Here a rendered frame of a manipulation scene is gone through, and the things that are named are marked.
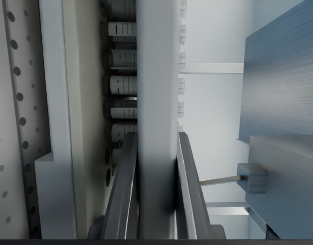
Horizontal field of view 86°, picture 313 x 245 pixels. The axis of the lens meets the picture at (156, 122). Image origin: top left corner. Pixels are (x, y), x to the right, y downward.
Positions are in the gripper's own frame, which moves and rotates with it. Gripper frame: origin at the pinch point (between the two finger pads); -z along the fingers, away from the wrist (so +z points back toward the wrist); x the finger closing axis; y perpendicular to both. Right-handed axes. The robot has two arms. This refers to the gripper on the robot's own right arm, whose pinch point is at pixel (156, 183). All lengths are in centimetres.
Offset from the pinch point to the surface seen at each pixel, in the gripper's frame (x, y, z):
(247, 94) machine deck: -33, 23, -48
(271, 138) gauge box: -15.3, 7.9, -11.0
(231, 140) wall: -151, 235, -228
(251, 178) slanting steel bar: -11.8, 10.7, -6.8
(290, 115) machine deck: -33.2, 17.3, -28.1
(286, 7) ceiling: -193, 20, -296
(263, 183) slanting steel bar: -13.4, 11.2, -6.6
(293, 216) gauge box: -13.9, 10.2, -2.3
